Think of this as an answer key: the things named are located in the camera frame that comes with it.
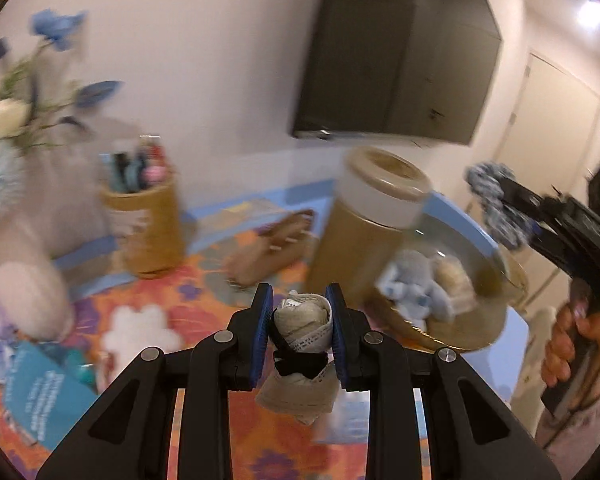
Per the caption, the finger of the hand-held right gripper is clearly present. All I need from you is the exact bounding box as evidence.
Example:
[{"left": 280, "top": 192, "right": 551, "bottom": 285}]
[
  {"left": 527, "top": 227, "right": 581, "bottom": 273},
  {"left": 495, "top": 174, "right": 551, "bottom": 213}
]

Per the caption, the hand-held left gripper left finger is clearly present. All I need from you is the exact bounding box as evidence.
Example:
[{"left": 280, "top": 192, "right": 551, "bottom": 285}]
[{"left": 35, "top": 282, "right": 276, "bottom": 480}]

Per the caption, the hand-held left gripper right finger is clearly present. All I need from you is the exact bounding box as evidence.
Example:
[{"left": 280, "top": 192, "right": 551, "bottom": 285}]
[{"left": 325, "top": 282, "right": 563, "bottom": 480}]

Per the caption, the beige sock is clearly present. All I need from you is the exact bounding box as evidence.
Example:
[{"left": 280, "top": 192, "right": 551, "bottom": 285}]
[{"left": 255, "top": 290, "right": 341, "bottom": 426}]

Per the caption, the blue white scrunchie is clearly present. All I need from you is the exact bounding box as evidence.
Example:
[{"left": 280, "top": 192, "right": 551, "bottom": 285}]
[{"left": 464, "top": 161, "right": 537, "bottom": 252}]

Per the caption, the glass bowl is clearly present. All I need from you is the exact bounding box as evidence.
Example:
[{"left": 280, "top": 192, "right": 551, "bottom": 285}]
[{"left": 365, "top": 210, "right": 528, "bottom": 351}]

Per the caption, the plastic pack of face masks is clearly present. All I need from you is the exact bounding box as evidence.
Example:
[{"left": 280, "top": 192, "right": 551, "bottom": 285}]
[{"left": 312, "top": 390, "right": 372, "bottom": 447}]

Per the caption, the light blue plush cloth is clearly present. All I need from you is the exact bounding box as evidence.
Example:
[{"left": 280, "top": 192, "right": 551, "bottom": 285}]
[{"left": 375, "top": 250, "right": 456, "bottom": 332}]

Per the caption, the beige soft roll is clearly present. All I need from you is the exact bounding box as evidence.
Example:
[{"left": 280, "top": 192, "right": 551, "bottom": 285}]
[{"left": 432, "top": 255, "right": 477, "bottom": 307}]

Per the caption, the person's right forearm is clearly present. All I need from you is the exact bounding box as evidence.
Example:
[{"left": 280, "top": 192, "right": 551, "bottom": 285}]
[{"left": 532, "top": 360, "right": 600, "bottom": 466}]

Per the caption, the person's right hand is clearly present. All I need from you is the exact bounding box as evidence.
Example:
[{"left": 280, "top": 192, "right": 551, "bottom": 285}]
[{"left": 540, "top": 295, "right": 600, "bottom": 391}]

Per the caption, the white door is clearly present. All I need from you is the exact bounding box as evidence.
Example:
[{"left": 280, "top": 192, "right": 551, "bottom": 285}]
[{"left": 495, "top": 50, "right": 600, "bottom": 311}]

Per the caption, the brown tumbler with lid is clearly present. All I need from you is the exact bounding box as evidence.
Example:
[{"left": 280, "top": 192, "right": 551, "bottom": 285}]
[{"left": 307, "top": 147, "right": 433, "bottom": 303}]

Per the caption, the white flower-shaped plush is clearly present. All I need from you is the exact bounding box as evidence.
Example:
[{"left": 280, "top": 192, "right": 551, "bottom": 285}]
[{"left": 102, "top": 304, "right": 184, "bottom": 362}]

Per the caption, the round wooden tray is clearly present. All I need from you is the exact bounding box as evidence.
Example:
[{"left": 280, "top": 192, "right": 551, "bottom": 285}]
[{"left": 370, "top": 295, "right": 509, "bottom": 353}]

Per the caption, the wooden pen holder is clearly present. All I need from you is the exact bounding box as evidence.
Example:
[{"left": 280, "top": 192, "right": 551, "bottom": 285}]
[{"left": 100, "top": 165, "right": 187, "bottom": 279}]

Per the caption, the ceiling light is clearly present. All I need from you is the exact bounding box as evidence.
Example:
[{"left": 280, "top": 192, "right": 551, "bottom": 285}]
[{"left": 577, "top": 0, "right": 600, "bottom": 29}]

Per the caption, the bundle of pens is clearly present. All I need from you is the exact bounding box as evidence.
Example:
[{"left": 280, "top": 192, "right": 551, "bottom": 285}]
[{"left": 100, "top": 135, "right": 172, "bottom": 194}]

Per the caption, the teal booklet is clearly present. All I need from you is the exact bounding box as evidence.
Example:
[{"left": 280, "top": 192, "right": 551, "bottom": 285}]
[{"left": 2, "top": 341, "right": 101, "bottom": 452}]

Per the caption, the blue and white flower bouquet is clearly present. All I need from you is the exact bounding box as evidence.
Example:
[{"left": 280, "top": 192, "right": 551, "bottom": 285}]
[{"left": 0, "top": 9, "right": 126, "bottom": 211}]

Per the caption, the black wall television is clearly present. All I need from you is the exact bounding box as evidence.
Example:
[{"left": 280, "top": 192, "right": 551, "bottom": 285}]
[{"left": 292, "top": 0, "right": 503, "bottom": 147}]

